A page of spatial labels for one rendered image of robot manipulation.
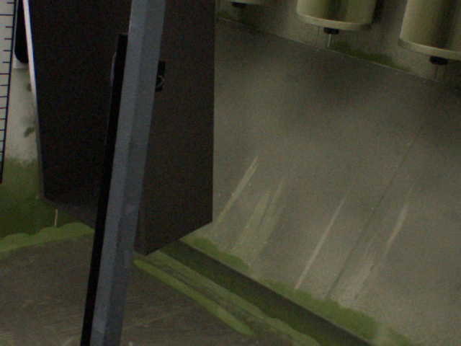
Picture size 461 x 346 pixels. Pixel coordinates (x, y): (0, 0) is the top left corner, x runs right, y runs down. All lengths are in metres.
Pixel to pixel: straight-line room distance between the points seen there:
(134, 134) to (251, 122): 2.48
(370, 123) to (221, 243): 0.85
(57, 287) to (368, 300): 1.30
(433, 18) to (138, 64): 1.88
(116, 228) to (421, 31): 1.90
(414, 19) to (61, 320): 1.78
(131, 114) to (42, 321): 1.91
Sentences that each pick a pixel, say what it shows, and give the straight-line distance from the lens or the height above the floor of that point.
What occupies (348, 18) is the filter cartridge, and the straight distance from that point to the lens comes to 3.84.
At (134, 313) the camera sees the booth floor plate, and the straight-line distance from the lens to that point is 3.76.
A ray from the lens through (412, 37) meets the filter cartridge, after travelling 3.54.
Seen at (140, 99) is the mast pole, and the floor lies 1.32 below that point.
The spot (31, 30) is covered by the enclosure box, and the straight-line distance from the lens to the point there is 3.40.
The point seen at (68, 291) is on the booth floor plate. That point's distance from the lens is 3.89.
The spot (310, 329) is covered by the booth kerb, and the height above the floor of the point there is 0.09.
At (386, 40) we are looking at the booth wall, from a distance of 4.09.
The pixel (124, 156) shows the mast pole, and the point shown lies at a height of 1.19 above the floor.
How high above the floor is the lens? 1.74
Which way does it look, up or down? 17 degrees down
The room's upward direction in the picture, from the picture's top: 9 degrees clockwise
